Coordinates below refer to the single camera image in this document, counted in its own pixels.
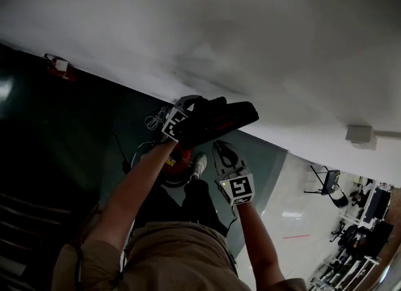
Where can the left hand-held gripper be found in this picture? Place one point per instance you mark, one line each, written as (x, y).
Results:
(173, 125)

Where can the person's black trousers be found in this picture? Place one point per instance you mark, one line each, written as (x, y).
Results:
(200, 203)

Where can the red wall-side box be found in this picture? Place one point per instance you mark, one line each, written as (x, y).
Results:
(61, 67)

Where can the red vacuum cleaner canister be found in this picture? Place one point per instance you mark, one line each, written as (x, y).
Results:
(177, 166)

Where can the black office chair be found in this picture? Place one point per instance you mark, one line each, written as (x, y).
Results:
(349, 234)

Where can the black vacuum floor nozzle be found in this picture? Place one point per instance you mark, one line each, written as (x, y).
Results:
(219, 120)

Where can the person's right forearm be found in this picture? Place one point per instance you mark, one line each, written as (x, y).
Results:
(260, 242)

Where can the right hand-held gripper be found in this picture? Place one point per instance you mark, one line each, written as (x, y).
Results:
(239, 187)

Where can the person's left forearm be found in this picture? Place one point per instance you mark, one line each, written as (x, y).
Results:
(138, 186)

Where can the person's white shoe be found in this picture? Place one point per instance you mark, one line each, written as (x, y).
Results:
(199, 162)

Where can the black folding chair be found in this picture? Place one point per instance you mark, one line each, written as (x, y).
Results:
(332, 180)

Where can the white frame desk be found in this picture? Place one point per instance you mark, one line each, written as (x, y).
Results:
(368, 213)

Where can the person's beige shirt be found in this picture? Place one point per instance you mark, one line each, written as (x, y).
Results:
(175, 258)

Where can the grey wall junction box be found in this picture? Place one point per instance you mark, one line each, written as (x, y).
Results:
(360, 135)

